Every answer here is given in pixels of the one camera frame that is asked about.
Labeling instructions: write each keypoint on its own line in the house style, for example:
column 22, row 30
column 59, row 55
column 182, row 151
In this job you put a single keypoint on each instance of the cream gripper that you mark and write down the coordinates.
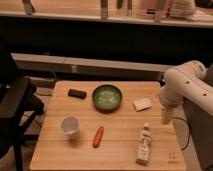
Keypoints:
column 166, row 115

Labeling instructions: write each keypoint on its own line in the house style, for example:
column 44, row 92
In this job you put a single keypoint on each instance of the orange red pepper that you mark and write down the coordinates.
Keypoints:
column 98, row 136

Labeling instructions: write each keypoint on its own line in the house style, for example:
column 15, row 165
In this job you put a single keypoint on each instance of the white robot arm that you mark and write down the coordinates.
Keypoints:
column 185, row 81

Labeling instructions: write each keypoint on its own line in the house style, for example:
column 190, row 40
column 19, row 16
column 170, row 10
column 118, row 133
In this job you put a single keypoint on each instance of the white sponge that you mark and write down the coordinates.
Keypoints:
column 142, row 104

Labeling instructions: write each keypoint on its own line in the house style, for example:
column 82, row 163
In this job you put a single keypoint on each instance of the white plastic bottle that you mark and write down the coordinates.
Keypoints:
column 144, row 143

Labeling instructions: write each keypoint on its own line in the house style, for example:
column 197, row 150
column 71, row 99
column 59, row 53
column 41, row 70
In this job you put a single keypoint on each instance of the green bowl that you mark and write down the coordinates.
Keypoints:
column 107, row 97

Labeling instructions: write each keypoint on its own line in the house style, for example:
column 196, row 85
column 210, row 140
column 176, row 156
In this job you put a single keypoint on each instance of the dark brown block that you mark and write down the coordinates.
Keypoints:
column 77, row 93

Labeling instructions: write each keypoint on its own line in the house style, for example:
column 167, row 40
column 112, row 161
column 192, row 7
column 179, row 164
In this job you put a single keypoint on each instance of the white cup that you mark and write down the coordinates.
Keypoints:
column 70, row 127

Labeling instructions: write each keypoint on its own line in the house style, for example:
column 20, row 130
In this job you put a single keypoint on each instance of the black chair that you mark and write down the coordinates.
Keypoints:
column 18, row 108

